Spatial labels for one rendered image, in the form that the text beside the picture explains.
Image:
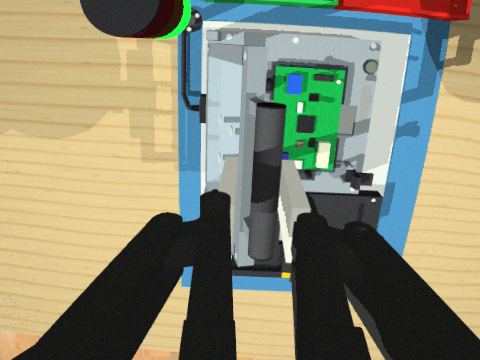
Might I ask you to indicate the green circuit board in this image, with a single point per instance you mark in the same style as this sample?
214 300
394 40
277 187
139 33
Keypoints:
313 101

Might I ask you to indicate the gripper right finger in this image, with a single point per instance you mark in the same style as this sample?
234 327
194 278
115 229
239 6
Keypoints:
404 316

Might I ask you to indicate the green bin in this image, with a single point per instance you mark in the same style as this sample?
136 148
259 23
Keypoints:
296 3

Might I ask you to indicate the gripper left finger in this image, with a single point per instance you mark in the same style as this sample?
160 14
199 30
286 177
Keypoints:
112 316

